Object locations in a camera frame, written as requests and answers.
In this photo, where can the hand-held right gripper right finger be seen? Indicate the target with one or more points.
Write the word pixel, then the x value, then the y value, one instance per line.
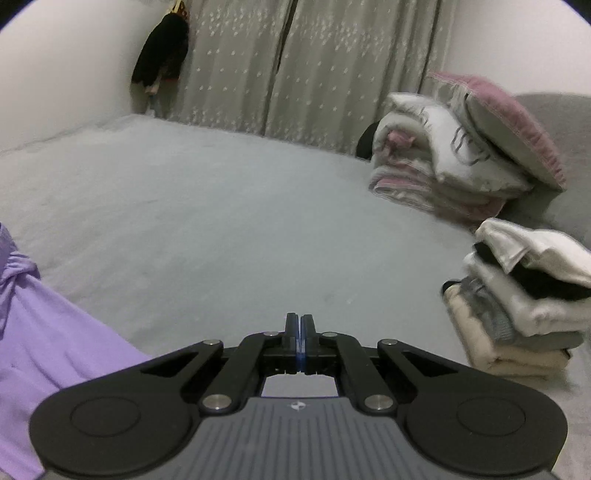
pixel 308 344

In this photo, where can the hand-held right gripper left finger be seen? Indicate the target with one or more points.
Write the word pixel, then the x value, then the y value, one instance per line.
pixel 292 344

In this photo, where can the purple shirt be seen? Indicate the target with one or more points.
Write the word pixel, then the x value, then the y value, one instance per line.
pixel 55 350

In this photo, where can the stack of folded clothes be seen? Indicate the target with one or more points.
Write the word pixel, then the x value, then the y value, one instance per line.
pixel 531 309

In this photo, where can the bed with grey sheet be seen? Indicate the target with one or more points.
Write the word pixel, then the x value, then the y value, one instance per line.
pixel 231 207

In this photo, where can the beige folded garment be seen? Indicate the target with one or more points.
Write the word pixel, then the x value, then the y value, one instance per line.
pixel 489 355

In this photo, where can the black cushion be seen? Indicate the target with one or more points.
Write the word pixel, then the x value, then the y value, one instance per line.
pixel 365 141

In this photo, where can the folded white and pink quilt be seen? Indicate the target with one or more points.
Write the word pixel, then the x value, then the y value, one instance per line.
pixel 415 157

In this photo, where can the black folded garment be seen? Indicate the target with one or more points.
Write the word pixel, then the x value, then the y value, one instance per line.
pixel 540 284

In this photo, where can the white folded garment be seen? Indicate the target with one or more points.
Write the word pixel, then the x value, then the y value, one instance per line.
pixel 545 249

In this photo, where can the grey star-patterned curtain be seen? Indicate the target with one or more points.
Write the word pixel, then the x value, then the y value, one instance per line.
pixel 231 64
pixel 360 69

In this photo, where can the pink and grey pillow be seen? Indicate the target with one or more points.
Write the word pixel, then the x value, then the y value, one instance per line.
pixel 508 134

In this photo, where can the black hanging garment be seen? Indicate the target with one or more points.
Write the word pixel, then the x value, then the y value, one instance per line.
pixel 159 50

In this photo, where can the grey padded headboard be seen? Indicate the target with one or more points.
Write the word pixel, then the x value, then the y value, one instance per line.
pixel 565 124

